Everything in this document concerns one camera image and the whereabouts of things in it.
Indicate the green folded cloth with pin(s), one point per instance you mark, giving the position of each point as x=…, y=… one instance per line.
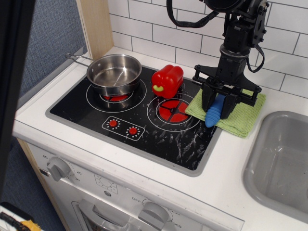
x=241, y=120

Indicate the grey sink basin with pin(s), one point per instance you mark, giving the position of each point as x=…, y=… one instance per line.
x=276, y=174

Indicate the blue handled metal spoon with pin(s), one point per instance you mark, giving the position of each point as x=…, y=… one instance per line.
x=214, y=112

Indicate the wooden side post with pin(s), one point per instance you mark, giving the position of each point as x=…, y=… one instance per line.
x=96, y=25

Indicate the black toy stovetop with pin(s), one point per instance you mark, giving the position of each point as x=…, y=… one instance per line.
x=142, y=123

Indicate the grey left oven knob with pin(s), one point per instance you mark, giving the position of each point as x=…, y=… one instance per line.
x=58, y=168

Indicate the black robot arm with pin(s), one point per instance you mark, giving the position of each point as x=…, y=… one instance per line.
x=243, y=30

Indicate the stainless steel pot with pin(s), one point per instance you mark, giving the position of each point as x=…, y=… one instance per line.
x=112, y=75

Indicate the white toy oven door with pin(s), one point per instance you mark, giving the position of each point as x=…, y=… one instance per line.
x=104, y=217

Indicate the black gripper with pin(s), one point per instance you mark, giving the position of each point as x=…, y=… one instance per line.
x=227, y=79

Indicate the grey right oven knob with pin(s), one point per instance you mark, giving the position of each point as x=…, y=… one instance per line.
x=154, y=215

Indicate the grey oven knob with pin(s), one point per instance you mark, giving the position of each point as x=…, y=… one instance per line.
x=58, y=168
x=154, y=215

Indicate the red toy bell pepper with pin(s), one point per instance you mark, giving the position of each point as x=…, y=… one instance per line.
x=167, y=81

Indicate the yellow black object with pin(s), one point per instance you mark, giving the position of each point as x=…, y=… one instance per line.
x=26, y=225

